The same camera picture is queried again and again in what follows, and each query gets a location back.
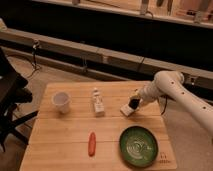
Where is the black eraser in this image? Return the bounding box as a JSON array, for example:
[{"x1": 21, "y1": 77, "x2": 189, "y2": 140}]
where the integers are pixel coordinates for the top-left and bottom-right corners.
[{"x1": 129, "y1": 96, "x2": 140, "y2": 110}]

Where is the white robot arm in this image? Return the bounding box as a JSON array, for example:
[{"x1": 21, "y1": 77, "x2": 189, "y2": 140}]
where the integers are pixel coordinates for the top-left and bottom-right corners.
[{"x1": 137, "y1": 71, "x2": 213, "y2": 136}]

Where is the white tube bottle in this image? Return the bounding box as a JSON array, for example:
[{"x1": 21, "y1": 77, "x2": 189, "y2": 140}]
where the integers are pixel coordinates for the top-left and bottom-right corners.
[{"x1": 92, "y1": 88, "x2": 105, "y2": 117}]

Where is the green ceramic plate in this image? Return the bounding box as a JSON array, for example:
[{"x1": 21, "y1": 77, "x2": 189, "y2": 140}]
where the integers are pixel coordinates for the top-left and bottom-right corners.
[{"x1": 119, "y1": 126, "x2": 159, "y2": 168}]

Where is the orange carrot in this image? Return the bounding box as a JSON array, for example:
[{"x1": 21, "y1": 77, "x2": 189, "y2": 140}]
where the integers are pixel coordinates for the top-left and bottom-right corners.
[{"x1": 88, "y1": 132, "x2": 96, "y2": 156}]

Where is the white plastic cup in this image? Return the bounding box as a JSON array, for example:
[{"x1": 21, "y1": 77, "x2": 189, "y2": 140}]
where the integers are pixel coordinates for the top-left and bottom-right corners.
[{"x1": 52, "y1": 92, "x2": 70, "y2": 114}]

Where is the black chair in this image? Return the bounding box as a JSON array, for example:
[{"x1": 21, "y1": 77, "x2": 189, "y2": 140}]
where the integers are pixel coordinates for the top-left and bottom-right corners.
[{"x1": 0, "y1": 47, "x2": 37, "y2": 151}]

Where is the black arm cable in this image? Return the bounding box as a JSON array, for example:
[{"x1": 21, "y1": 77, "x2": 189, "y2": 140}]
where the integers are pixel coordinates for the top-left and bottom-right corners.
[{"x1": 160, "y1": 95, "x2": 169, "y2": 116}]

